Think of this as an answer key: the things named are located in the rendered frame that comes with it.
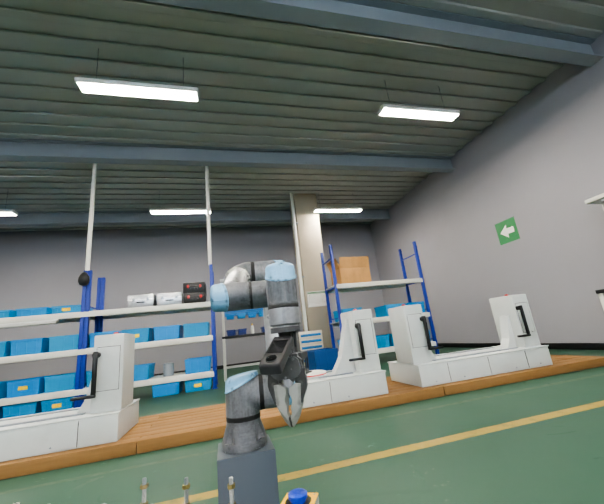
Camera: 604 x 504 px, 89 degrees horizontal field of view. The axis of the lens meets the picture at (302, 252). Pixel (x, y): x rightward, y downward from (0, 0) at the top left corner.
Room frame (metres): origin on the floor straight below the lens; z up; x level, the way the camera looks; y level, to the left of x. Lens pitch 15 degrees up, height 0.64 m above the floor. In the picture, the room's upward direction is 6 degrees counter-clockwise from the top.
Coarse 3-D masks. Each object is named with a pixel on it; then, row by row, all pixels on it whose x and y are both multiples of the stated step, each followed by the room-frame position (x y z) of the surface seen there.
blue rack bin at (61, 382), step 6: (48, 378) 4.45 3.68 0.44; (54, 378) 4.48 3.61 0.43; (60, 378) 4.50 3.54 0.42; (66, 378) 4.51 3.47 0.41; (72, 378) 4.53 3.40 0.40; (48, 384) 4.46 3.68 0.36; (54, 384) 4.48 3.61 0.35; (60, 384) 4.50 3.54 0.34; (66, 384) 4.52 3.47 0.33; (72, 384) 4.54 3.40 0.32; (48, 390) 4.47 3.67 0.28; (54, 390) 4.49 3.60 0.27; (60, 390) 4.51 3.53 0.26
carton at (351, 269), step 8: (328, 264) 5.98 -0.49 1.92; (336, 264) 5.69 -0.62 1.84; (344, 264) 5.66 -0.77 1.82; (352, 264) 5.72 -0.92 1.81; (360, 264) 5.77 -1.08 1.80; (368, 264) 5.83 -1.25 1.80; (336, 272) 5.80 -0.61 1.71; (344, 272) 5.67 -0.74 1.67; (352, 272) 5.72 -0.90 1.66; (360, 272) 5.77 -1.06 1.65; (368, 272) 5.83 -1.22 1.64; (344, 280) 5.66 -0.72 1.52; (352, 280) 5.71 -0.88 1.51; (360, 280) 5.77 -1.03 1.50; (368, 280) 5.82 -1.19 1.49
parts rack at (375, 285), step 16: (400, 256) 6.55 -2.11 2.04; (416, 256) 6.02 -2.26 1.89; (336, 288) 5.55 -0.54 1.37; (352, 288) 6.25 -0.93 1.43; (368, 288) 6.34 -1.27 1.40; (384, 288) 6.43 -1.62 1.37; (384, 320) 5.76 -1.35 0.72; (432, 320) 6.03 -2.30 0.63; (432, 336) 6.05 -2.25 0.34; (384, 352) 5.74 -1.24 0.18
